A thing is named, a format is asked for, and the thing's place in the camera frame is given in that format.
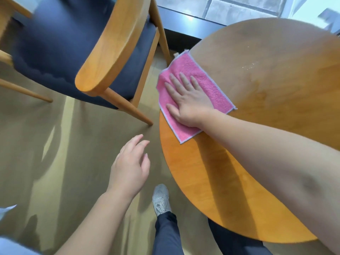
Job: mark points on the person's left hand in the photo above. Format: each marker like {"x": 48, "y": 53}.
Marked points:
{"x": 128, "y": 172}

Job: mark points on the person's right hand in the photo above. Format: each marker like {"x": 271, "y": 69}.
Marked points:
{"x": 190, "y": 106}

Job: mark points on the person's right little finger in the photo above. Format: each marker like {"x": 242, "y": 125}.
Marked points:
{"x": 196, "y": 83}

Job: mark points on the person's left middle finger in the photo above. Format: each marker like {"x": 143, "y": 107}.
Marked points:
{"x": 134, "y": 141}

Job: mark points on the person's right middle finger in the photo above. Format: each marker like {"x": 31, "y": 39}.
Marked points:
{"x": 177, "y": 83}

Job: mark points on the person's right thumb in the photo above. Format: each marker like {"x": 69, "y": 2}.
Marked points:
{"x": 172, "y": 110}

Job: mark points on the person's left thumb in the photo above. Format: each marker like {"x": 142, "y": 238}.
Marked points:
{"x": 146, "y": 165}

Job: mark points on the pink cleaning cloth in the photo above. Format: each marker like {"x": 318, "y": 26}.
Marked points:
{"x": 190, "y": 70}

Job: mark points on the person's left forearm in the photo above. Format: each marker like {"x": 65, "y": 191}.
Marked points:
{"x": 98, "y": 225}

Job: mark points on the person's right forearm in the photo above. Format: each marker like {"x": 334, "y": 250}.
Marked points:
{"x": 276, "y": 167}

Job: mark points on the grey sneaker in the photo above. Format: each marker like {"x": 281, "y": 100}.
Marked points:
{"x": 161, "y": 199}

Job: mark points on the black window sill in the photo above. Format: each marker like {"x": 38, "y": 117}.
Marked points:
{"x": 186, "y": 25}

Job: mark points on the person's left trouser leg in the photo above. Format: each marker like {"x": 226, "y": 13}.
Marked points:
{"x": 167, "y": 236}

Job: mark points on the person's trouser leg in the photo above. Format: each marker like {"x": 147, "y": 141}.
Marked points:
{"x": 233, "y": 241}
{"x": 167, "y": 236}

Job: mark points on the wooden chair with dark seat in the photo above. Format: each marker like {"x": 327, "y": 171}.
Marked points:
{"x": 71, "y": 45}

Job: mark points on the person's right trouser leg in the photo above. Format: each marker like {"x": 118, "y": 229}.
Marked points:
{"x": 233, "y": 241}

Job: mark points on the person's white shirt sleeve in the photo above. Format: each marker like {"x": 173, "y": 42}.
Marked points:
{"x": 12, "y": 245}

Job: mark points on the window with grey frame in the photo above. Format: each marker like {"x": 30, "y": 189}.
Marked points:
{"x": 233, "y": 6}

